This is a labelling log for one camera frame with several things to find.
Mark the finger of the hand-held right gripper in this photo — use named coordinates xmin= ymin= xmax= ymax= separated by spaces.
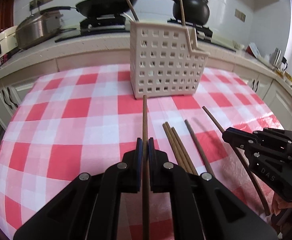
xmin=226 ymin=127 xmax=254 ymax=137
xmin=222 ymin=129 xmax=258 ymax=155

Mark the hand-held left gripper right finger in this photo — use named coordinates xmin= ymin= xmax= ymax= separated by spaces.
xmin=148 ymin=137 xmax=279 ymax=240

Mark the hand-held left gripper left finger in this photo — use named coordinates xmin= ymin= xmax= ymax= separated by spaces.
xmin=13 ymin=137 xmax=143 ymax=240

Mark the white perforated utensil basket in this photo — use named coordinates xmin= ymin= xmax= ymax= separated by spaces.
xmin=130 ymin=20 xmax=210 ymax=100

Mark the person's right hand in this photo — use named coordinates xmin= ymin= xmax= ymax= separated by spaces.
xmin=271 ymin=194 xmax=292 ymax=228

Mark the cream base cabinet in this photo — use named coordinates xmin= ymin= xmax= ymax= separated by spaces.
xmin=0 ymin=76 xmax=40 ymax=130
xmin=233 ymin=65 xmax=292 ymax=128

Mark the red white checkered tablecloth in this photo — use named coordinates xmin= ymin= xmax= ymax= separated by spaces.
xmin=0 ymin=64 xmax=292 ymax=240

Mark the white red packet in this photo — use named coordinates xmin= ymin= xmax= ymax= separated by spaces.
xmin=246 ymin=42 xmax=262 ymax=58

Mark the black clay pot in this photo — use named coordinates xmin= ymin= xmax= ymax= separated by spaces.
xmin=164 ymin=0 xmax=210 ymax=26

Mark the black glass gas stove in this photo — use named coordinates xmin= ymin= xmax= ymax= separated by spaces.
xmin=55 ymin=14 xmax=236 ymax=53

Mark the black wok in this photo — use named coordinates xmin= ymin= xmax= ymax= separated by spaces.
xmin=40 ymin=0 xmax=138 ymax=18

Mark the silver pressure cooker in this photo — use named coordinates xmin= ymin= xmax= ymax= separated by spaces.
xmin=15 ymin=10 xmax=64 ymax=50

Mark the black pink pouch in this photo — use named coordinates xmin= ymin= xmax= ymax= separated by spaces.
xmin=0 ymin=54 xmax=10 ymax=72

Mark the white rice cooker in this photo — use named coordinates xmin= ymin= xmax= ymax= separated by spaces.
xmin=0 ymin=26 xmax=20 ymax=62

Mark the single wall outlet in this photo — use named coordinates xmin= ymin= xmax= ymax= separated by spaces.
xmin=234 ymin=9 xmax=246 ymax=22

